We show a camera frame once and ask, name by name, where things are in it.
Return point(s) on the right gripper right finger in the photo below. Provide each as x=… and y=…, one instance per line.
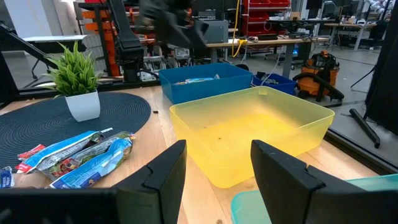
x=286, y=193

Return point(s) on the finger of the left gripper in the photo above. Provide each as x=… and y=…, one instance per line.
x=174, y=37
x=197, y=35

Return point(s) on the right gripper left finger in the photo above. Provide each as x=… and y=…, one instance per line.
x=149, y=199

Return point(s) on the blue green granola bar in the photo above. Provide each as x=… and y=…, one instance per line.
x=196, y=80

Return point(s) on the blue chewy granola bar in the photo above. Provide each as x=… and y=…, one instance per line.
x=93, y=169
x=62, y=146

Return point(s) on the blue white granola bar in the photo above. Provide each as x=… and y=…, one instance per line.
x=93, y=152

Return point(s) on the red ended chewy granola bar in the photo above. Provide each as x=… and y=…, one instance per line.
x=31, y=152

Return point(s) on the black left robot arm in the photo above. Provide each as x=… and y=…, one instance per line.
x=127, y=46

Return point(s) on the grey electronics box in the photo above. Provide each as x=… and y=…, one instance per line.
x=214, y=31

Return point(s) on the teal translucent plastic bin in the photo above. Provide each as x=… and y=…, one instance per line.
x=248, y=208

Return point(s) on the blue plastic bin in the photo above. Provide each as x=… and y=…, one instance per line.
x=205, y=91

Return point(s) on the red storage shelf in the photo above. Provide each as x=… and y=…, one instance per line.
x=258, y=29

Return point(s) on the yellow translucent plastic bin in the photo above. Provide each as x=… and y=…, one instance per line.
x=248, y=133

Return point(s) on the orange storage shelf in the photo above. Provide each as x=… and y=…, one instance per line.
x=93, y=15

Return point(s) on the wooden workbench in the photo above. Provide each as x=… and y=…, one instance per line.
x=273, y=41

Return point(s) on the blue storage crate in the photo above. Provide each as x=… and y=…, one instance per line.
x=280, y=85

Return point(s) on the black far desk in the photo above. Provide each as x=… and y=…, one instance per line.
x=295, y=21

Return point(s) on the green artificial plant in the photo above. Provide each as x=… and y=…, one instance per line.
x=74, y=71

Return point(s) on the orange shop vacuum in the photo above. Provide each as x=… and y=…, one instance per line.
x=306, y=84

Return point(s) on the white plant pot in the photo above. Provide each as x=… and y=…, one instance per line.
x=83, y=107

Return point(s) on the white table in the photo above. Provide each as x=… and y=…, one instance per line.
x=53, y=38

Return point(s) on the dark round woven placemat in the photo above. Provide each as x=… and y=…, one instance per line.
x=37, y=124

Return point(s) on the black partition screen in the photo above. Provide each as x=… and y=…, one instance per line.
x=385, y=77

